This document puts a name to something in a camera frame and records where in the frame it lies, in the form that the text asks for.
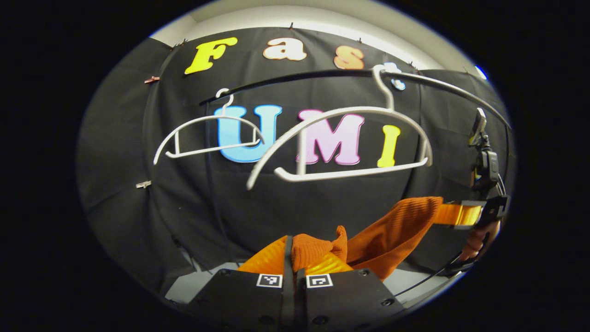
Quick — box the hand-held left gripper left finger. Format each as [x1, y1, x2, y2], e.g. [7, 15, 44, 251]
[187, 234, 295, 332]

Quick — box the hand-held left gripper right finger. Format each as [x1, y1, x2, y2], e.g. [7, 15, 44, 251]
[295, 251, 407, 332]

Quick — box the orange corduroy jacket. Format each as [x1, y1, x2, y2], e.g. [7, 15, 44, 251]
[291, 196, 444, 282]

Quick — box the white plastic clothes hanger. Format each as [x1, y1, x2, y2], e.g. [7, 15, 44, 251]
[247, 65, 434, 190]
[153, 88, 266, 166]

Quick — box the black metal clothes rack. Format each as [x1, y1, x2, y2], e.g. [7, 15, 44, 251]
[200, 68, 513, 139]

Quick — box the black backdrop cloth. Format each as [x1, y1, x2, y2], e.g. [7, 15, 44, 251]
[76, 27, 517, 296]

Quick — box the black cable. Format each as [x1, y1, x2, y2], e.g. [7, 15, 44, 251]
[394, 251, 480, 296]

